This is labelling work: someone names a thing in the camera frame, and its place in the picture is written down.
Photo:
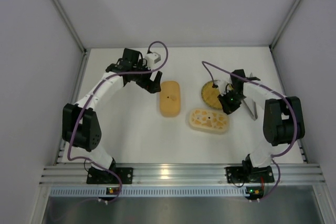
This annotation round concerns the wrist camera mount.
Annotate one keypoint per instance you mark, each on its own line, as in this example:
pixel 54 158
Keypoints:
pixel 152 59
pixel 222 86

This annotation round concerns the right aluminium frame post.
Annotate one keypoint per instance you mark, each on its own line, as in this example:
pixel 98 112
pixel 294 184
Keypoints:
pixel 284 24

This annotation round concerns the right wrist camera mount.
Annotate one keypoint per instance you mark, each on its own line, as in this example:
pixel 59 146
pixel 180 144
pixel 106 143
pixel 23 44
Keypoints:
pixel 222 86

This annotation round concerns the round woven bamboo tray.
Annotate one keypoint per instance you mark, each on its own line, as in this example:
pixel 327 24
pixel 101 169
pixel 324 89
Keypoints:
pixel 210 96

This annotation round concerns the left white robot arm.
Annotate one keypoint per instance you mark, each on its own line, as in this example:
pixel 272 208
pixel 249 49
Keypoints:
pixel 80 123

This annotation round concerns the orange lunch box lid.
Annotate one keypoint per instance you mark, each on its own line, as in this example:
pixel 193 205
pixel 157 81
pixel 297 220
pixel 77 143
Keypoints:
pixel 170 96

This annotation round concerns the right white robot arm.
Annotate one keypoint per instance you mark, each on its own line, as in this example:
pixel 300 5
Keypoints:
pixel 283 122

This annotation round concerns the metal food tongs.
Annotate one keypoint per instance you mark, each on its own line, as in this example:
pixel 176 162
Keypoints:
pixel 251 108

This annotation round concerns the left aluminium frame post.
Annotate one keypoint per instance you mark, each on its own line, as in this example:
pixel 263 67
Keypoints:
pixel 67 22

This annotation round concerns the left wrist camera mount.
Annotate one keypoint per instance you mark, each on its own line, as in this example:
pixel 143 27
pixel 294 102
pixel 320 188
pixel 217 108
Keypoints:
pixel 152 59

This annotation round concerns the orange lunch box container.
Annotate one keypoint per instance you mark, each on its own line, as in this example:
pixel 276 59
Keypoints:
pixel 170 113

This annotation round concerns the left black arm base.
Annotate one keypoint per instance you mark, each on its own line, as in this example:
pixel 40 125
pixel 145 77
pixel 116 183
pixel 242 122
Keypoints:
pixel 100 177

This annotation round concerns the slotted grey cable duct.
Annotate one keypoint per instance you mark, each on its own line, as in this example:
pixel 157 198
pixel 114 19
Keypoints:
pixel 152 191

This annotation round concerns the aluminium frame post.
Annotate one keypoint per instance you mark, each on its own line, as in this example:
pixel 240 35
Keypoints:
pixel 284 24
pixel 67 22

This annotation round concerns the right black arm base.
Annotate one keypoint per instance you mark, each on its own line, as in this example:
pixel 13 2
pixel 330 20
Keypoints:
pixel 240 175

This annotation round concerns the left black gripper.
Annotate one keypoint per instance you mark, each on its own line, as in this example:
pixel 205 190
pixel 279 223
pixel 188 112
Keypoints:
pixel 146 82

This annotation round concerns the beige lunch box container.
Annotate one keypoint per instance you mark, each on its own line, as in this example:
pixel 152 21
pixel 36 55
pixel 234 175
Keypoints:
pixel 212 130

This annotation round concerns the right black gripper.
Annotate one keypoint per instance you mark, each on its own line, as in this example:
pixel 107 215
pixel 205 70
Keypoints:
pixel 230 100

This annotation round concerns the aluminium front rail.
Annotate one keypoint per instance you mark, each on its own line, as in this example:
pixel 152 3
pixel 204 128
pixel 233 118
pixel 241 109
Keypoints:
pixel 73 174

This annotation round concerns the patterned beige lunch box lid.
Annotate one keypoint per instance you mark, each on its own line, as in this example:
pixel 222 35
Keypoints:
pixel 208 117

